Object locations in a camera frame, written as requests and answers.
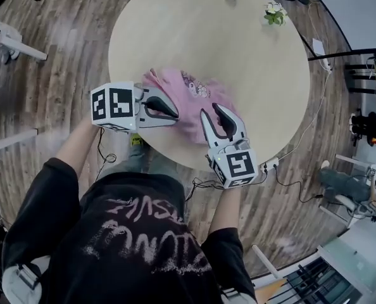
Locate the wooden desk with white legs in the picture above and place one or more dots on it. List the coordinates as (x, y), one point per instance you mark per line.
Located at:
(267, 261)

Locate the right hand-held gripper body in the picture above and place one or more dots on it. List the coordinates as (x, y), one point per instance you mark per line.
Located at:
(238, 166)

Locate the person's black printed t-shirt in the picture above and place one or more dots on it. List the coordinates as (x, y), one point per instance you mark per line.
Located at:
(128, 249)

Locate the white glass-top desk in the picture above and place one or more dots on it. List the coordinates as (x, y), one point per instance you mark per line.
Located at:
(349, 252)

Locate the person's left yellow shoe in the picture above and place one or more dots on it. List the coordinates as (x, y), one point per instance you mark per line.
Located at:
(136, 139)

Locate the person's left forearm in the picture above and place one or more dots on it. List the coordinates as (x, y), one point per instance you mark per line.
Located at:
(77, 150)

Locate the white paper sheet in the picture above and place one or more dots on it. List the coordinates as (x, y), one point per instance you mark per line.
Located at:
(317, 45)

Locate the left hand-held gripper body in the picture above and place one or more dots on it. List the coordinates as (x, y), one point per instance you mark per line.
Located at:
(112, 103)

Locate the person's grey jeans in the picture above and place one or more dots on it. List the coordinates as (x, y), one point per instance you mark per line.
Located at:
(150, 166)

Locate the white power strip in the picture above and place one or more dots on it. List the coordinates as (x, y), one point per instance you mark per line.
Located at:
(270, 165)
(326, 63)

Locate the white flowered potted plant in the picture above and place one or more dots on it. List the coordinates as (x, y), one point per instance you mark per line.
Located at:
(275, 16)

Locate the pink cartoon print sweatshirt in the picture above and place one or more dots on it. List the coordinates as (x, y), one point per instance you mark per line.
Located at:
(188, 106)

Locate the white-legged desk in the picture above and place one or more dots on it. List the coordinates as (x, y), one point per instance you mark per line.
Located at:
(20, 47)

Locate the black metal railing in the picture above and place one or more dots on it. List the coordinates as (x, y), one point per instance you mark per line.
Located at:
(317, 283)

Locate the person's right forearm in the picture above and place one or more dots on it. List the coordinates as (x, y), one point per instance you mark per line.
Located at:
(224, 211)

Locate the black office chair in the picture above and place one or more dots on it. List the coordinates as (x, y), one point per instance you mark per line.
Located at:
(374, 122)

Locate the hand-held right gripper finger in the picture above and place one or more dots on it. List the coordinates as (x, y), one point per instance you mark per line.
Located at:
(210, 135)
(232, 122)

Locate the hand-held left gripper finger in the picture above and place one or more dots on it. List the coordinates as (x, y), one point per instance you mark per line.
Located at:
(153, 122)
(162, 101)

